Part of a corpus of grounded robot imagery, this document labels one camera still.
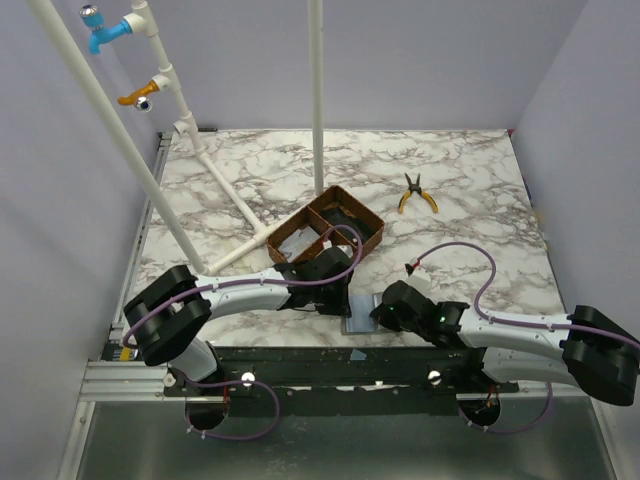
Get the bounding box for grey card holder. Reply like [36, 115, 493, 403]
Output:
[341, 293, 383, 336]

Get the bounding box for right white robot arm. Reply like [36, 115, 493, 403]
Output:
[370, 278, 639, 406]

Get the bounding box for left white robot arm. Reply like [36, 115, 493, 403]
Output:
[123, 246, 352, 381]

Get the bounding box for silver VIP card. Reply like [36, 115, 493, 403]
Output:
[277, 225, 320, 262]

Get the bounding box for woven brown divided basket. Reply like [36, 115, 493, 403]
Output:
[266, 185, 384, 263]

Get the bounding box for gold faucet tap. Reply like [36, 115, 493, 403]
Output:
[117, 81, 159, 112]

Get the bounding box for white vertical pole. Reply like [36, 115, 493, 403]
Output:
[307, 0, 324, 196]

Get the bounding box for white diagonal pole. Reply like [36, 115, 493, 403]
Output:
[27, 1, 207, 274]

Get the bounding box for blue faucet tap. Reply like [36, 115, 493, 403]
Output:
[79, 4, 133, 55]

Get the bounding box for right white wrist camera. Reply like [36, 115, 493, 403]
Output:
[405, 263, 431, 289]

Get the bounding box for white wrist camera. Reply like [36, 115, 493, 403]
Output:
[323, 241, 353, 258]
[405, 263, 431, 289]

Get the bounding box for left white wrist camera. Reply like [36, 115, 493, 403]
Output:
[323, 241, 353, 258]

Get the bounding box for yellow handled pliers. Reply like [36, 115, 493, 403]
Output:
[397, 172, 440, 215]

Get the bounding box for aluminium frame rail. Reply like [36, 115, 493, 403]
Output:
[60, 361, 625, 479]

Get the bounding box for white PVC pipe frame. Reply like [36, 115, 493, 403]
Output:
[123, 1, 279, 276]

